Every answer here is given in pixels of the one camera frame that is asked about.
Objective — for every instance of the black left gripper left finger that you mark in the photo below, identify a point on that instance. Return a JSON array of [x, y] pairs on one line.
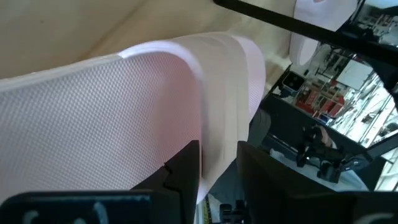
[[186, 180]]

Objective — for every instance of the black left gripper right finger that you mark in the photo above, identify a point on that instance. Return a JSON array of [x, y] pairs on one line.
[[261, 186]]

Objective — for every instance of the pink slide sandal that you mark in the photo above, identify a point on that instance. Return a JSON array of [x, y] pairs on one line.
[[311, 18], [109, 124]]

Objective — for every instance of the black square device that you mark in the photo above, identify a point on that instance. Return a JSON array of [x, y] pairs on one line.
[[293, 81]]

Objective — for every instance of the black metal rig frame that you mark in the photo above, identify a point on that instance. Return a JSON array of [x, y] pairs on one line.
[[289, 124]]

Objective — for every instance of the black clamp mount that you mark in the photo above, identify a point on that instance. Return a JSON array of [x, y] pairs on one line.
[[329, 155]]

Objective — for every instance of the wooden shelf with black frame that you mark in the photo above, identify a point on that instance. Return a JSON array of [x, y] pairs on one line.
[[311, 29]]

